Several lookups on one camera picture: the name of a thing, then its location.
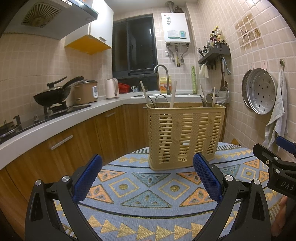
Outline black gas stove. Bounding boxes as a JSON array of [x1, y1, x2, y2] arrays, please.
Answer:
[[1, 104, 91, 143]]

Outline person right hand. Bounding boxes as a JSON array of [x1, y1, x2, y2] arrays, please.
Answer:
[[271, 196, 288, 237]]

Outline range hood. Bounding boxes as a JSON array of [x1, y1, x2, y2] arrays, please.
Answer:
[[3, 1, 98, 40]]

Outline wooden base cabinets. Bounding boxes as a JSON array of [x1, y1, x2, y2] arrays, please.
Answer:
[[0, 102, 228, 232]]

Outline white wall cabinet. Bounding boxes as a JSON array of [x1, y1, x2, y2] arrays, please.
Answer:
[[65, 0, 114, 55]]

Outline black wall spice shelf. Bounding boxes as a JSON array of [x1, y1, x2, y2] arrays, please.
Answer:
[[198, 45, 230, 64]]

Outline wooden chopstick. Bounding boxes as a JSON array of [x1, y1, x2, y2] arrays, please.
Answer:
[[140, 80, 149, 104], [170, 80, 177, 108]]

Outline red dish basket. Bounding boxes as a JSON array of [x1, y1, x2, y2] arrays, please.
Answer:
[[118, 82, 131, 94]]

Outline grey hanging towel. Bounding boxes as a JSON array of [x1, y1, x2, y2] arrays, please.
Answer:
[[262, 69, 288, 154]]

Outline black wok with lid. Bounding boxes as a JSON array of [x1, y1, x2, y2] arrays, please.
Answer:
[[33, 76, 84, 107]]

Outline green scrubbing sponge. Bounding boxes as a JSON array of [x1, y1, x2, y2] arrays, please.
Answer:
[[191, 65, 197, 94]]

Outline yellow detergent bottle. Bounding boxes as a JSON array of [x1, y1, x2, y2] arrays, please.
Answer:
[[159, 76, 171, 94]]

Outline steel kitchen faucet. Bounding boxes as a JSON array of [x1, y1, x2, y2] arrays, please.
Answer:
[[153, 64, 172, 96]]

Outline dark window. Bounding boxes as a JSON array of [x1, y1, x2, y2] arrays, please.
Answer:
[[112, 14, 158, 79]]

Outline beige plastic utensil basket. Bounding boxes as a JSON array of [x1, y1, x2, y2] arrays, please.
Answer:
[[147, 102, 226, 171]]

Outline white water heater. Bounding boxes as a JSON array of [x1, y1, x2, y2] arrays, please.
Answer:
[[161, 13, 191, 45]]

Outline brown rice cooker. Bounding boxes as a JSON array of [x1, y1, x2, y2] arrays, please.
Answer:
[[72, 80, 98, 105]]

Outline wooden cutting board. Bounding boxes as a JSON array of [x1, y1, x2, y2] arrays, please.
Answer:
[[231, 138, 241, 146]]

